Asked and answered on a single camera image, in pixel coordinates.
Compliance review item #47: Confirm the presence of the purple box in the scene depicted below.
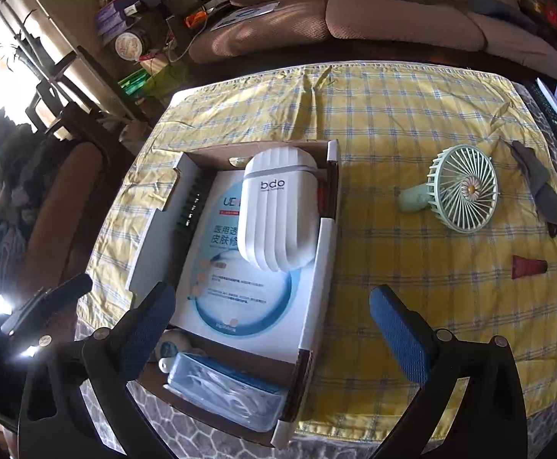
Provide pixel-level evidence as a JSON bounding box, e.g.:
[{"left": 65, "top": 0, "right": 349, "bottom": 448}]
[
  {"left": 94, "top": 0, "right": 133, "bottom": 26},
  {"left": 101, "top": 10, "right": 143, "bottom": 36}
]

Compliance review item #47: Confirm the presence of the green shiny packet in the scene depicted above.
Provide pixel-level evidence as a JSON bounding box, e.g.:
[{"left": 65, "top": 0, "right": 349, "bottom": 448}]
[{"left": 118, "top": 71, "right": 152, "bottom": 99}]

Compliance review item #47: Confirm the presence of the round blue white container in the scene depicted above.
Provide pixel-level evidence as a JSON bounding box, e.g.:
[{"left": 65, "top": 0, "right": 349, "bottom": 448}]
[{"left": 156, "top": 327, "right": 198, "bottom": 364}]

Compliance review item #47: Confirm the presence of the wooden chair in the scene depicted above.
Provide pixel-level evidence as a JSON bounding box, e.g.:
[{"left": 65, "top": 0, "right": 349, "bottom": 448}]
[{"left": 25, "top": 48, "right": 138, "bottom": 154}]

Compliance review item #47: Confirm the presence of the green handheld fan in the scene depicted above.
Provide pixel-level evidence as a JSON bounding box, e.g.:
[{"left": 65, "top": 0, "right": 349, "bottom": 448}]
[{"left": 397, "top": 144, "right": 501, "bottom": 242}]

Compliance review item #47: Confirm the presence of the round tin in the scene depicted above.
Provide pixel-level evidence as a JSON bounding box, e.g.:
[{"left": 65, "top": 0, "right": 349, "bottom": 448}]
[{"left": 115, "top": 29, "right": 148, "bottom": 62}]

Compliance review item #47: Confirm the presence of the dark cushion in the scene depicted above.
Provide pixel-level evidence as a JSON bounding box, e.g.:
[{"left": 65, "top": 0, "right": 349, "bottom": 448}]
[{"left": 467, "top": 0, "right": 537, "bottom": 34}]

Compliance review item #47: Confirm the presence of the orange gadget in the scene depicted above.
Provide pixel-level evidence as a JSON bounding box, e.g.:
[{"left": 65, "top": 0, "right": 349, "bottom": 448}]
[{"left": 185, "top": 7, "right": 209, "bottom": 29}]

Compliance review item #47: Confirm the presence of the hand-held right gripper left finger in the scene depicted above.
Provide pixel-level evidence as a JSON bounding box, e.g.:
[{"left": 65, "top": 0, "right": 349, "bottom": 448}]
[{"left": 18, "top": 283, "right": 176, "bottom": 459}]

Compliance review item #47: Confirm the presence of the black hairbrush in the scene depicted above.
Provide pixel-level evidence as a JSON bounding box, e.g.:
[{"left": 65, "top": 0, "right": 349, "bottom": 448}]
[{"left": 175, "top": 174, "right": 207, "bottom": 240}]

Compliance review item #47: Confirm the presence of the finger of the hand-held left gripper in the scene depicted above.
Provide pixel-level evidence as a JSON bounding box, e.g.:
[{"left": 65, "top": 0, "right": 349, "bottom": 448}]
[{"left": 0, "top": 273, "right": 94, "bottom": 336}]

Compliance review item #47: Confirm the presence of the green bag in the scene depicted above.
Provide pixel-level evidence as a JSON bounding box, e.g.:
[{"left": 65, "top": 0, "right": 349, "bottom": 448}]
[{"left": 142, "top": 62, "right": 188, "bottom": 101}]

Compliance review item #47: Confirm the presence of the pile of dark clothes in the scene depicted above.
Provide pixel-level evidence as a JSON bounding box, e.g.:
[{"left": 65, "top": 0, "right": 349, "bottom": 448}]
[{"left": 0, "top": 110, "right": 69, "bottom": 269}]

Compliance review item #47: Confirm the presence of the brown sofa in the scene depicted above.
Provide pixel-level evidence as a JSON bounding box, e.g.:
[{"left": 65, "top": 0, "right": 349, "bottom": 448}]
[{"left": 187, "top": 0, "right": 557, "bottom": 77}]

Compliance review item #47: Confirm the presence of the white ribbed case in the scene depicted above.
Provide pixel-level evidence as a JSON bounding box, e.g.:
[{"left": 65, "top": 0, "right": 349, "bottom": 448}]
[{"left": 237, "top": 148, "right": 337, "bottom": 272}]

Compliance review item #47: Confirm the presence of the yellow plaid cloth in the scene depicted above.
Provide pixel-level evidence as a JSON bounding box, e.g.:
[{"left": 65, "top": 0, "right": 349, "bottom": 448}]
[{"left": 87, "top": 61, "right": 557, "bottom": 443}]

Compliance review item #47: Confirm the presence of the cardboard box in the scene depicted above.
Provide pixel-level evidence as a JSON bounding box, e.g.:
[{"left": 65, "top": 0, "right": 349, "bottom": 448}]
[{"left": 125, "top": 138, "right": 343, "bottom": 448}]

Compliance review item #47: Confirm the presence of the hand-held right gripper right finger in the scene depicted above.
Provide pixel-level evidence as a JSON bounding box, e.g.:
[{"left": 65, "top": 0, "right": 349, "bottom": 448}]
[{"left": 369, "top": 284, "right": 530, "bottom": 459}]

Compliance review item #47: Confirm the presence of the black remote control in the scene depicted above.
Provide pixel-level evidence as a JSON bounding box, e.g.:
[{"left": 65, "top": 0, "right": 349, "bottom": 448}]
[{"left": 529, "top": 81, "right": 557, "bottom": 146}]

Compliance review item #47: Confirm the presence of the blue white flat pack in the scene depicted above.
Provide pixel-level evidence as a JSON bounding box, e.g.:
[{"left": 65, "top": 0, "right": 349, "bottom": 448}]
[{"left": 169, "top": 169, "right": 315, "bottom": 363}]

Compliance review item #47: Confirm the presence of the blue floss pick box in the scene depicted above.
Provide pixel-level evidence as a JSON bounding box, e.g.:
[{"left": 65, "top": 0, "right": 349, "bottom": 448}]
[{"left": 166, "top": 351, "right": 289, "bottom": 433}]

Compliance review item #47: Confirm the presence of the white blue paper sheet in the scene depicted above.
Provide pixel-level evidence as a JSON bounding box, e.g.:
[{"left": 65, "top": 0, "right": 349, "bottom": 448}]
[{"left": 210, "top": 2, "right": 279, "bottom": 32}]

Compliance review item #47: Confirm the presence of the metal rack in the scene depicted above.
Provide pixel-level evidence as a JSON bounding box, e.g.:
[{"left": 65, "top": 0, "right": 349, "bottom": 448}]
[{"left": 0, "top": 0, "right": 97, "bottom": 106}]

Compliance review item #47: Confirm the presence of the red tube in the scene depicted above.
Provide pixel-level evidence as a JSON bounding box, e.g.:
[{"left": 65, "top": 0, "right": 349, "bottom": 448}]
[{"left": 512, "top": 254, "right": 548, "bottom": 280}]

